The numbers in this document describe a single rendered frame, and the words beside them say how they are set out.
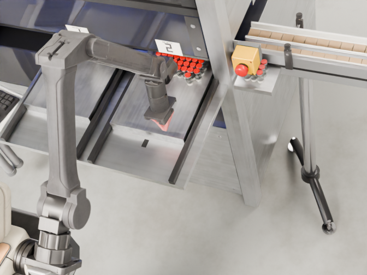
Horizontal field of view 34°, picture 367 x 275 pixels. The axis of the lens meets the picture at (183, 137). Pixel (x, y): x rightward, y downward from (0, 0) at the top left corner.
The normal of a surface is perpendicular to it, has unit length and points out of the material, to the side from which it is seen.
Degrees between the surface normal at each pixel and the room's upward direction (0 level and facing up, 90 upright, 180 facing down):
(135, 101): 0
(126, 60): 90
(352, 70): 90
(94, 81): 0
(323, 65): 90
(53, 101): 53
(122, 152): 0
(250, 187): 90
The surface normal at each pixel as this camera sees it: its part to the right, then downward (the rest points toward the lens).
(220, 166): -0.36, 0.81
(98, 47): 0.91, 0.18
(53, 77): -0.42, 0.32
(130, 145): -0.19, -0.55
